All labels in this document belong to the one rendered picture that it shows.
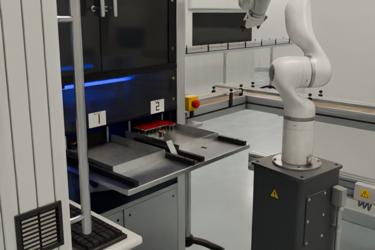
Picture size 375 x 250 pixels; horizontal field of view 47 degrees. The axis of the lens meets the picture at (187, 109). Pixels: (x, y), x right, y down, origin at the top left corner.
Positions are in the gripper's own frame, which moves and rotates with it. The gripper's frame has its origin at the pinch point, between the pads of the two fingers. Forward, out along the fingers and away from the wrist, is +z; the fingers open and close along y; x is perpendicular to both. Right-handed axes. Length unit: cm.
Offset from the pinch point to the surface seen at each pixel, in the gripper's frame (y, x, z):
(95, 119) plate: -94, -37, -29
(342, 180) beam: 27, -90, 34
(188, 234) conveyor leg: -61, -85, 68
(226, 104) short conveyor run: -16.1, -24.3, 39.3
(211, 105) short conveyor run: -28.1, -25.1, 30.4
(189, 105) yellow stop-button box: -47, -31, 3
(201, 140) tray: -53, -57, -19
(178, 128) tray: -56, -41, 3
